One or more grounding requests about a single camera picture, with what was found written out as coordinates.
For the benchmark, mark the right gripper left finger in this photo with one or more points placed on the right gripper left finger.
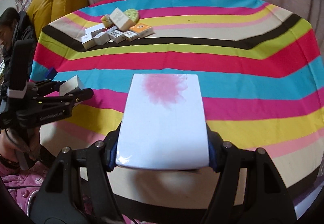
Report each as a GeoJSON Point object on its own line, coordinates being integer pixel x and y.
{"type": "Point", "coordinates": [109, 152]}

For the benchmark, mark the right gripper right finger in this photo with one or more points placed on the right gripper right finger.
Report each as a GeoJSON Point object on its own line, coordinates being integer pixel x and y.
{"type": "Point", "coordinates": [218, 150]}

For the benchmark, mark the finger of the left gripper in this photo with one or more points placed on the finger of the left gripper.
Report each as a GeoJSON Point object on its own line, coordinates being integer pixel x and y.
{"type": "Point", "coordinates": [46, 87]}
{"type": "Point", "coordinates": [69, 99]}

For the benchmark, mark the white box red logo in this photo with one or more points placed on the white box red logo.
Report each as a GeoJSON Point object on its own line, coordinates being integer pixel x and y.
{"type": "Point", "coordinates": [71, 86]}

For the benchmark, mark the large white pink-flower box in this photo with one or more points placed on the large white pink-flower box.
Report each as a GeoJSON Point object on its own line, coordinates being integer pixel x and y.
{"type": "Point", "coordinates": [163, 125]}

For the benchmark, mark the long white box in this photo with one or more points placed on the long white box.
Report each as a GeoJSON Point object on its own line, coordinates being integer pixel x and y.
{"type": "Point", "coordinates": [94, 30]}

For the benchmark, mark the orange white medicine box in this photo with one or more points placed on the orange white medicine box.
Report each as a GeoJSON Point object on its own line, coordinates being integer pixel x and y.
{"type": "Point", "coordinates": [142, 30]}

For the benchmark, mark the white barcode medicine box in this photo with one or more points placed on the white barcode medicine box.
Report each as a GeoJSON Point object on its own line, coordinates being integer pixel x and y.
{"type": "Point", "coordinates": [130, 36]}

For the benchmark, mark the person left hand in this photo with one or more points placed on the person left hand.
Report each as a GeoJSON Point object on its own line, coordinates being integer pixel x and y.
{"type": "Point", "coordinates": [11, 142]}

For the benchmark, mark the blue block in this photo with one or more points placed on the blue block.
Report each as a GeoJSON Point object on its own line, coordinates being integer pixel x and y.
{"type": "Point", "coordinates": [51, 73]}

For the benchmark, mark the left tracker phone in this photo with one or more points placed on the left tracker phone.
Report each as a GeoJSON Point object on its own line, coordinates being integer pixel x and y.
{"type": "Point", "coordinates": [19, 66]}

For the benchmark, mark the person in black jacket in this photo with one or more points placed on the person in black jacket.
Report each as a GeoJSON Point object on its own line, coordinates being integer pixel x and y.
{"type": "Point", "coordinates": [15, 26]}

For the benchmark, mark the small white side box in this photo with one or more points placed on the small white side box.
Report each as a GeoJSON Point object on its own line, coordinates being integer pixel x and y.
{"type": "Point", "coordinates": [101, 38]}

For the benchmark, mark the pink patterned quilt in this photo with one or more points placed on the pink patterned quilt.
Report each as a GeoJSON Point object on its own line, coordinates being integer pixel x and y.
{"type": "Point", "coordinates": [23, 185]}

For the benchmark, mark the striped colourful bed cloth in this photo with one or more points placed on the striped colourful bed cloth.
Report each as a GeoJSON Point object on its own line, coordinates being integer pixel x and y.
{"type": "Point", "coordinates": [259, 67]}

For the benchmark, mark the yellow scrub sponge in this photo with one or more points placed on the yellow scrub sponge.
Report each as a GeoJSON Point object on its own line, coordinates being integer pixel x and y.
{"type": "Point", "coordinates": [106, 21]}

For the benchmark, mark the yellow leather headboard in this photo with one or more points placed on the yellow leather headboard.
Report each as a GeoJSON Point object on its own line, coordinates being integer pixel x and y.
{"type": "Point", "coordinates": [43, 12]}

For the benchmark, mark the cream text-printed box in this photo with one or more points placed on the cream text-printed box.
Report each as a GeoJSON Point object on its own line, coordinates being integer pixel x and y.
{"type": "Point", "coordinates": [121, 20]}

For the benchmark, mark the purple-rimmed white storage box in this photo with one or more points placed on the purple-rimmed white storage box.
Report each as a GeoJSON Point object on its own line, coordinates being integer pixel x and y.
{"type": "Point", "coordinates": [308, 205]}

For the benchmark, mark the green round sponge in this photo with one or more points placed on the green round sponge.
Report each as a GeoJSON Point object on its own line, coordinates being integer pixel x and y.
{"type": "Point", "coordinates": [133, 14]}

